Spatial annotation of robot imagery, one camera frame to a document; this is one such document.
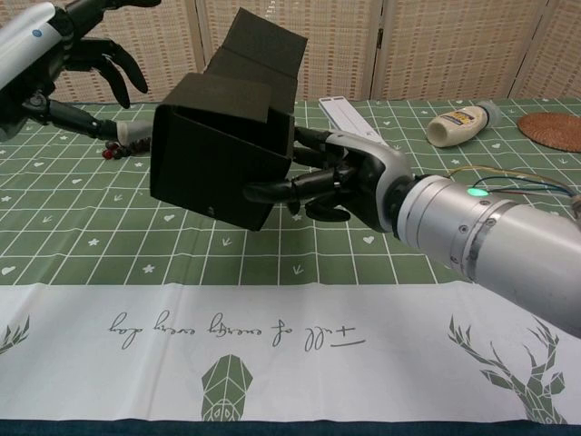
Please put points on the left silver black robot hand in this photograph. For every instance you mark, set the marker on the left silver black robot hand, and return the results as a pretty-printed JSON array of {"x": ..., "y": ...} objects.
[{"x": 27, "y": 41}]

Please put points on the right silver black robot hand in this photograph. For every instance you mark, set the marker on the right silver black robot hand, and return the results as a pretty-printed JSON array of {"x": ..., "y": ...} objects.
[{"x": 367, "y": 181}]

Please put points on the black cardboard box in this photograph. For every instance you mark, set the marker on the black cardboard box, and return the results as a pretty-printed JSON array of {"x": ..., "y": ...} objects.
[{"x": 204, "y": 172}]

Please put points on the white folding laptop stand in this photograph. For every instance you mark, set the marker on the white folding laptop stand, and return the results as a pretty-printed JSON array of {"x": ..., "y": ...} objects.
[{"x": 349, "y": 118}]

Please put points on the mayonnaise squeeze bottle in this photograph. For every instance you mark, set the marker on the mayonnaise squeeze bottle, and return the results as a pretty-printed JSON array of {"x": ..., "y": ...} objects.
[{"x": 454, "y": 125}]

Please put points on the green grid tablecloth with deer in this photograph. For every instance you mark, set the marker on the green grid tablecloth with deer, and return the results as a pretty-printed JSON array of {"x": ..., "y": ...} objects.
[{"x": 318, "y": 295}]

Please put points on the woven bamboo folding screen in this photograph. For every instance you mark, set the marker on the woven bamboo folding screen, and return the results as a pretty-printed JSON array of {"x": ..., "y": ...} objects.
[{"x": 408, "y": 54}]

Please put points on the dark red grape bunch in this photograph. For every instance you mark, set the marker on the dark red grape bunch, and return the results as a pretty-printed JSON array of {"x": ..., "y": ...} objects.
[{"x": 120, "y": 152}]

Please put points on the round brown woven coaster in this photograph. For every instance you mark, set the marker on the round brown woven coaster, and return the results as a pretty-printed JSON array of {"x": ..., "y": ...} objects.
[{"x": 549, "y": 129}]

